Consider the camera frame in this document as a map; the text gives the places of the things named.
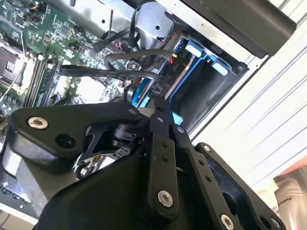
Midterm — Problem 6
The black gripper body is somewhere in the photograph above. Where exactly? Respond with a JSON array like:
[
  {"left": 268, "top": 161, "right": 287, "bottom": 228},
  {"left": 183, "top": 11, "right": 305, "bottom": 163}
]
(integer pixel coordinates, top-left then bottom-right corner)
[{"left": 35, "top": 153, "right": 213, "bottom": 230}]

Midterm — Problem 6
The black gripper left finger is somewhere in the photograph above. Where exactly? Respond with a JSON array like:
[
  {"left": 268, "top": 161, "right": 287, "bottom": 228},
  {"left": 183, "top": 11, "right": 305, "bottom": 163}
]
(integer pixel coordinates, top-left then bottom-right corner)
[{"left": 11, "top": 97, "right": 180, "bottom": 214}]

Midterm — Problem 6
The black disk data wire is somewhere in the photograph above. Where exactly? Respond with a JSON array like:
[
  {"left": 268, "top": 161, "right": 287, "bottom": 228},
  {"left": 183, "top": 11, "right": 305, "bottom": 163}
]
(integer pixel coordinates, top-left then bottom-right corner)
[{"left": 59, "top": 64, "right": 166, "bottom": 96}]

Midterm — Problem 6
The black disk power wire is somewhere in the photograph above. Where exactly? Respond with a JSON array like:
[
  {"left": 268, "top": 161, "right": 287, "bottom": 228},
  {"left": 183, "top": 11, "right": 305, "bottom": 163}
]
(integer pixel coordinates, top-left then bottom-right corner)
[{"left": 105, "top": 48, "right": 183, "bottom": 80}]

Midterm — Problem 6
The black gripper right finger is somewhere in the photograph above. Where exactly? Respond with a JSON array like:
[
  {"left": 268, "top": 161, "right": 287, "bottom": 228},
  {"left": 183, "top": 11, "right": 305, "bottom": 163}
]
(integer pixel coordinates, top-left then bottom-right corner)
[{"left": 167, "top": 103, "right": 287, "bottom": 230}]

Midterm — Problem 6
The hard disk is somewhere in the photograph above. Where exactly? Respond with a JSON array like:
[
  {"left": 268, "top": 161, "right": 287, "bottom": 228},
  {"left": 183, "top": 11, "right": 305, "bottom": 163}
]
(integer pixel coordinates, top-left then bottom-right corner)
[{"left": 133, "top": 35, "right": 209, "bottom": 108}]

